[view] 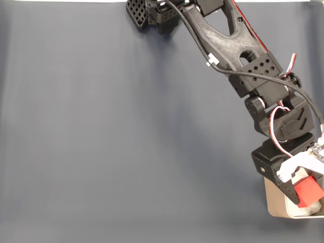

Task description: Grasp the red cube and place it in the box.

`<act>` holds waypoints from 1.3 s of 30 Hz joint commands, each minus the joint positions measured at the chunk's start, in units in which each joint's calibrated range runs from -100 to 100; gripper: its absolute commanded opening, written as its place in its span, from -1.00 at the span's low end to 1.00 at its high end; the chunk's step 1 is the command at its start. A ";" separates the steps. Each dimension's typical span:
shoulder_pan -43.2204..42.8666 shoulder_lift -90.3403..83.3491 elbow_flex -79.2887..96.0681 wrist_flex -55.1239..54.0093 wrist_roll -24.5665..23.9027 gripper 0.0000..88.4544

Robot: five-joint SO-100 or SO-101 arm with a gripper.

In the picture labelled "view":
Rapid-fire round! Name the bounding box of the white cable clip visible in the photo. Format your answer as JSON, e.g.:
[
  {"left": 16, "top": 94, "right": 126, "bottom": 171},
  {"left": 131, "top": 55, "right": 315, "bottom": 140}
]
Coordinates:
[{"left": 206, "top": 53, "right": 220, "bottom": 67}]

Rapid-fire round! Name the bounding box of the red white servo wire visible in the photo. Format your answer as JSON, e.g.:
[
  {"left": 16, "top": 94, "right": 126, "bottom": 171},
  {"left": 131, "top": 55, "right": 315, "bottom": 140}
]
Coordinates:
[
  {"left": 269, "top": 105, "right": 296, "bottom": 159},
  {"left": 232, "top": 0, "right": 297, "bottom": 78}
]

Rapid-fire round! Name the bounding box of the white crumpled tissue paper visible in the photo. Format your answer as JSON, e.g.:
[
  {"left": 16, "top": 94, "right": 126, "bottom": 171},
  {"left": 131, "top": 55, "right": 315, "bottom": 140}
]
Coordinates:
[{"left": 291, "top": 169, "right": 322, "bottom": 217}]

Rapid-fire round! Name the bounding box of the black camera cable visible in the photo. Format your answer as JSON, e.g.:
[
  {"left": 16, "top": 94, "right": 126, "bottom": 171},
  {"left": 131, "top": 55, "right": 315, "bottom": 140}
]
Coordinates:
[{"left": 161, "top": 0, "right": 324, "bottom": 146}]

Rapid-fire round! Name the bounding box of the dark blue table mat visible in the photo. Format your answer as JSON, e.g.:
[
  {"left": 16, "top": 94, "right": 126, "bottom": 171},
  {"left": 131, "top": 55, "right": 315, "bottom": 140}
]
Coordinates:
[{"left": 0, "top": 2, "right": 324, "bottom": 243}]

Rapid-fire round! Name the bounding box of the beige metal box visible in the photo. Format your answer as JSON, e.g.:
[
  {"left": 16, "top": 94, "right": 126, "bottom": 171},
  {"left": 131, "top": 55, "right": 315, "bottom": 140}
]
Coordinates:
[{"left": 263, "top": 176, "right": 324, "bottom": 219}]

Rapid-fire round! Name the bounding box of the red cube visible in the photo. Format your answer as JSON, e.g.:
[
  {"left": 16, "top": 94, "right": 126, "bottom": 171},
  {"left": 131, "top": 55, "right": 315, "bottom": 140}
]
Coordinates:
[{"left": 295, "top": 175, "right": 324, "bottom": 209}]

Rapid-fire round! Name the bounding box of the white camera board mount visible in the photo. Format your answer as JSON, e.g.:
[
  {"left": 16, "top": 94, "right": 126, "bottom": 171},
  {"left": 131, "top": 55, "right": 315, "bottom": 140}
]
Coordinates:
[{"left": 277, "top": 143, "right": 324, "bottom": 182}]

